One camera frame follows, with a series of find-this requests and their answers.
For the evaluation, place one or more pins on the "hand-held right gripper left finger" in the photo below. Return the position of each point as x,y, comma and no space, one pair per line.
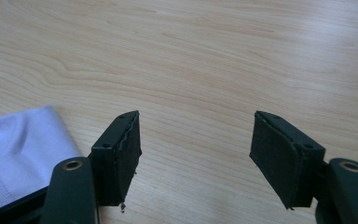
115,161

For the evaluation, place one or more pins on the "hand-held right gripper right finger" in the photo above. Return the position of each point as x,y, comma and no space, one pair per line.
279,161

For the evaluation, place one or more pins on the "pale lavender sock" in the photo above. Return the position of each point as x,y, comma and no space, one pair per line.
21,146

